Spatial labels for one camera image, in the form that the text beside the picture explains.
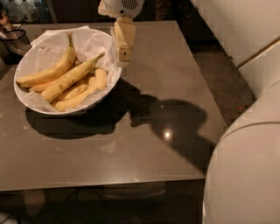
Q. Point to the white paper liner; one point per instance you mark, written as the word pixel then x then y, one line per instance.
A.
pixel 90 43

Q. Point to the black wire basket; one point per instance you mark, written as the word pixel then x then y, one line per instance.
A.
pixel 16 42

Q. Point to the lower long yellow banana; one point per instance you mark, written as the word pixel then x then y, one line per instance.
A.
pixel 72 103

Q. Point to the top curved yellow banana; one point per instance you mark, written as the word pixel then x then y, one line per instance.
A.
pixel 53 72

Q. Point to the small banana under left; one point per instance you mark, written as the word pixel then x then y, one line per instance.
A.
pixel 40 87

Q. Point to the white bowl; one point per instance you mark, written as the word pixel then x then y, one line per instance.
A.
pixel 20 67

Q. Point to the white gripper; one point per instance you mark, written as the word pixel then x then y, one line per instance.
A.
pixel 126 7

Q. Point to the short banana at right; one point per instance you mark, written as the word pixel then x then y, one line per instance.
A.
pixel 100 78

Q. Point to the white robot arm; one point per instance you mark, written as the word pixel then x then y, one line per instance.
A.
pixel 243 178

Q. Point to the white bottles in background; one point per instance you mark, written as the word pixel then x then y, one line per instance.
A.
pixel 21 11

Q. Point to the long spotted yellow banana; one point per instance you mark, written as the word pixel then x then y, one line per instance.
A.
pixel 69 78

